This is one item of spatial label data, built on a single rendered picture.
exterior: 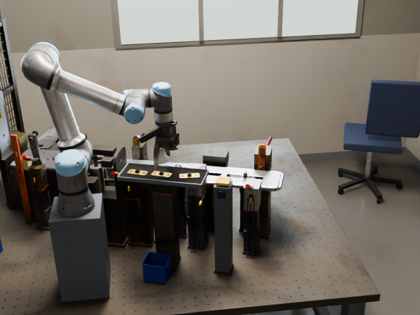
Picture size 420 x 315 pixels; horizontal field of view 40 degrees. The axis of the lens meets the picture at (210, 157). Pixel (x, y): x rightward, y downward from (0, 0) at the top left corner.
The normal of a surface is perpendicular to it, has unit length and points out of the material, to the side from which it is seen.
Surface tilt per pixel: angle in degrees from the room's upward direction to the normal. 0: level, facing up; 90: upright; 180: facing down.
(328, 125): 90
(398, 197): 0
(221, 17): 90
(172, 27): 90
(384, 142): 0
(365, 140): 0
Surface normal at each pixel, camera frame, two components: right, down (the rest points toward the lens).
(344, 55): 0.12, 0.44
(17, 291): -0.02, -0.90
